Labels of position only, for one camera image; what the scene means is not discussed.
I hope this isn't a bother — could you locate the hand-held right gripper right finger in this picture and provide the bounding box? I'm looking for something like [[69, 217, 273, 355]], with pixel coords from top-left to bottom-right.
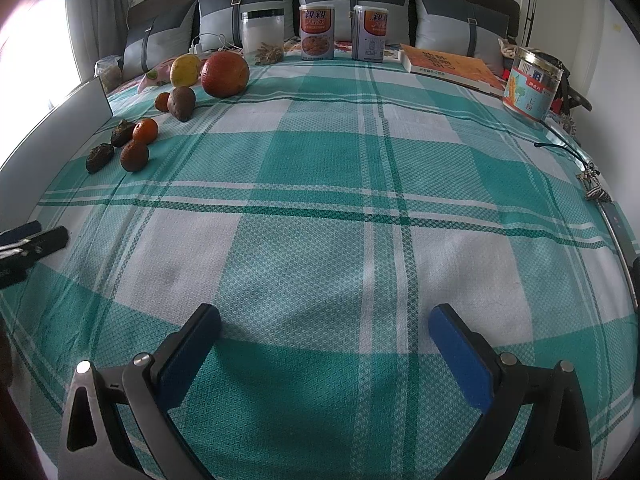
[[429, 303, 593, 480]]

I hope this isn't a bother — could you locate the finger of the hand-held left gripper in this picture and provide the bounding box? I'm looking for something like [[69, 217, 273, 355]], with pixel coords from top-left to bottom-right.
[[0, 220, 43, 248], [10, 225, 70, 263]]

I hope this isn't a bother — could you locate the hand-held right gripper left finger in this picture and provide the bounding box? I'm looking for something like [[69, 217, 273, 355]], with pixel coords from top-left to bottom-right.
[[57, 303, 223, 480]]

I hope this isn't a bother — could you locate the dark round fruit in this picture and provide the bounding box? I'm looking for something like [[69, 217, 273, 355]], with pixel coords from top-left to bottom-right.
[[110, 119, 137, 148], [86, 143, 115, 174]]

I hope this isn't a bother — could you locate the white cardboard box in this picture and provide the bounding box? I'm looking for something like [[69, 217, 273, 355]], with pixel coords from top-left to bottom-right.
[[0, 77, 112, 186]]

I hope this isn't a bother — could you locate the purple sweet potato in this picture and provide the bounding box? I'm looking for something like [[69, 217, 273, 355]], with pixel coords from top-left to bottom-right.
[[167, 86, 196, 122]]

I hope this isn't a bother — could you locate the yellow apple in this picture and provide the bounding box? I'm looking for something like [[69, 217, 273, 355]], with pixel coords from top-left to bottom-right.
[[170, 55, 202, 87]]

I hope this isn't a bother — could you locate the red apple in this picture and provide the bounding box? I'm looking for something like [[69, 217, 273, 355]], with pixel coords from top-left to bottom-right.
[[201, 51, 250, 99]]

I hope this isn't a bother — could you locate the clear plastic bag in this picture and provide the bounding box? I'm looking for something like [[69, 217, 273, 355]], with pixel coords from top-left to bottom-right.
[[95, 56, 124, 93]]

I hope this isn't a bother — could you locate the floral sofa with grey cushions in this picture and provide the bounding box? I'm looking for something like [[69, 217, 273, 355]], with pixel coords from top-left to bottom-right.
[[137, 40, 403, 95]]

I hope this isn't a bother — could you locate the window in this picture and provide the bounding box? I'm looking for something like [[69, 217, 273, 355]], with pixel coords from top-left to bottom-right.
[[0, 0, 81, 111]]

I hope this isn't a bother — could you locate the grey curtain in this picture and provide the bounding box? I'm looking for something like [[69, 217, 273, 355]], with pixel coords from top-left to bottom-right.
[[62, 0, 132, 86]]

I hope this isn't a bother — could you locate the clear canister blue label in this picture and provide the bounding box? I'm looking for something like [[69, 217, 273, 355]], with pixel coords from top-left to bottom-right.
[[502, 46, 565, 131]]

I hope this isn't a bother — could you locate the black bag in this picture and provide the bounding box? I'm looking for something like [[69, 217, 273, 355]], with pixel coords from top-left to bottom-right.
[[537, 52, 593, 113]]

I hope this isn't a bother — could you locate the orange book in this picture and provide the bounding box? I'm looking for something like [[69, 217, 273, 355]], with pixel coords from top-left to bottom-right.
[[398, 43, 507, 97]]

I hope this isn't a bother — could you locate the clear jar black lid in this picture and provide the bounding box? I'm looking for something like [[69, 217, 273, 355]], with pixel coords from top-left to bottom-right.
[[241, 8, 286, 66]]

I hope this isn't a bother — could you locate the red label can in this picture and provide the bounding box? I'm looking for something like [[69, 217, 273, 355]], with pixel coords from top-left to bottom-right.
[[299, 5, 335, 61], [351, 5, 389, 63]]

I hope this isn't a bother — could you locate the lamp pole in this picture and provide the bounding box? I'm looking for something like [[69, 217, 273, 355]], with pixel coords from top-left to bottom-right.
[[520, 0, 543, 48]]

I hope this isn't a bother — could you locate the key lanyard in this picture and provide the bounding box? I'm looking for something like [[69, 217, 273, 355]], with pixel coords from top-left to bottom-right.
[[534, 141, 613, 203]]

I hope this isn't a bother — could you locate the white cable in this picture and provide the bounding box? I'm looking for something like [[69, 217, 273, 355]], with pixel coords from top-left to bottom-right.
[[192, 33, 243, 55]]

